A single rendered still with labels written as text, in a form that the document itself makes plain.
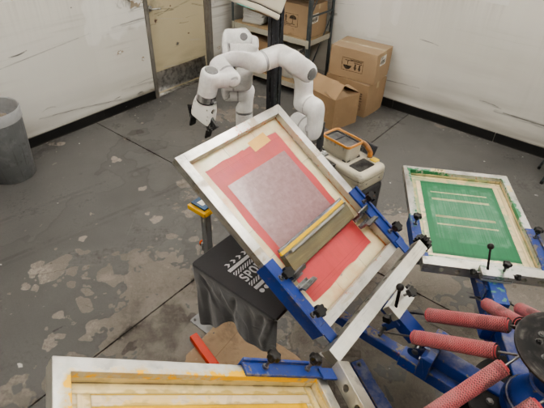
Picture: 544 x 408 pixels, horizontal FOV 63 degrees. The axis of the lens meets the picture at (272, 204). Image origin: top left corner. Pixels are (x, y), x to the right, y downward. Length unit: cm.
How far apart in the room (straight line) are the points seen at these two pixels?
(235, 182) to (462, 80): 404
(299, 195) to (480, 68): 379
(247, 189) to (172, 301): 164
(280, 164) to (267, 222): 28
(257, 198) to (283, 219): 13
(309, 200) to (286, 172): 15
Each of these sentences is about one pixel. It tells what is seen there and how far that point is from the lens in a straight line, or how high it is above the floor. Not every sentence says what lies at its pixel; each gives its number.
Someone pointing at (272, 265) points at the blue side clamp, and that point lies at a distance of 153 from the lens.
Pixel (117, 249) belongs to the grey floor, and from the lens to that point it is 362.
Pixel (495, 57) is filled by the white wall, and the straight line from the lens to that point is 526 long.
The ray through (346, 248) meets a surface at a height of 119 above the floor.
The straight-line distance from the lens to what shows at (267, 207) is 168.
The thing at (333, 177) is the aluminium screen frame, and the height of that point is 134.
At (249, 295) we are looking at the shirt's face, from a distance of 190.
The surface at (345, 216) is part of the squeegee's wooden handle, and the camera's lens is 181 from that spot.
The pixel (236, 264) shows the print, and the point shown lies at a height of 95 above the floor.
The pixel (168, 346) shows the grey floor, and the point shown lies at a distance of 296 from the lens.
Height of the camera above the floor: 239
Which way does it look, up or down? 38 degrees down
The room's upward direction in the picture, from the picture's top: 2 degrees clockwise
